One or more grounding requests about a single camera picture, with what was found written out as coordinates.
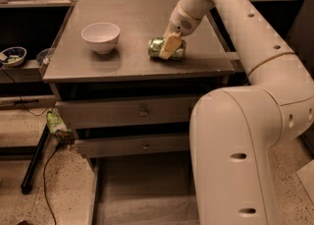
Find crushed green can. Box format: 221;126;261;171
148;37;185;60

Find black metal leg bar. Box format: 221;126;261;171
21;126;49;195

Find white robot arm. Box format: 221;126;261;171
160;0;314;225

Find black floor cable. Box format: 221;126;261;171
42;141;63;225

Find bottom grey open drawer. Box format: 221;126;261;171
89;151;199;225

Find green snack bag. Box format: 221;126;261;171
46;111;73;138

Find middle grey drawer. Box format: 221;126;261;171
76;133;189;158

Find top grey drawer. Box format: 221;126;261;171
56;94;197;130

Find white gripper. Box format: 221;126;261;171
159;3;202;60

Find small clear glass bowl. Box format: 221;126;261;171
36;48;55;65

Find white ceramic bowl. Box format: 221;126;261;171
81;23;121;54

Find grey drawer cabinet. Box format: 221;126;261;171
41;0;236;171

